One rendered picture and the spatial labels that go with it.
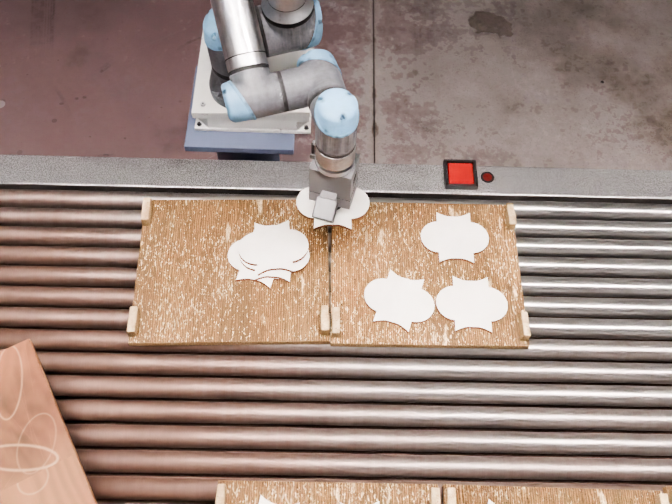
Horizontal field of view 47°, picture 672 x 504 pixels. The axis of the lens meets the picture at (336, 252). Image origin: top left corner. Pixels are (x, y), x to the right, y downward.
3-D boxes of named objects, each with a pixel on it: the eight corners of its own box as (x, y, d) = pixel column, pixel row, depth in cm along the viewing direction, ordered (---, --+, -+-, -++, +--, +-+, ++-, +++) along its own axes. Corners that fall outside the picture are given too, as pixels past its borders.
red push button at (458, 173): (446, 166, 185) (447, 162, 183) (471, 166, 185) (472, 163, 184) (448, 186, 182) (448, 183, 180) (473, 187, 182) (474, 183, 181)
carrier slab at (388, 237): (331, 204, 178) (331, 201, 176) (509, 208, 178) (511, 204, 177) (330, 346, 160) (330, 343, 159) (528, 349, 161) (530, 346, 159)
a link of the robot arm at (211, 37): (205, 45, 185) (194, 1, 173) (260, 33, 186) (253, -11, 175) (214, 82, 179) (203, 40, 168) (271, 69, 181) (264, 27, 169)
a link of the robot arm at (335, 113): (352, 78, 136) (365, 115, 132) (349, 119, 146) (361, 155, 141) (308, 86, 135) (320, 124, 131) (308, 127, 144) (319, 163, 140)
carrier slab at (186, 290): (146, 203, 176) (145, 199, 175) (327, 202, 178) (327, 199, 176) (129, 346, 159) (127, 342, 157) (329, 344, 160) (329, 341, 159)
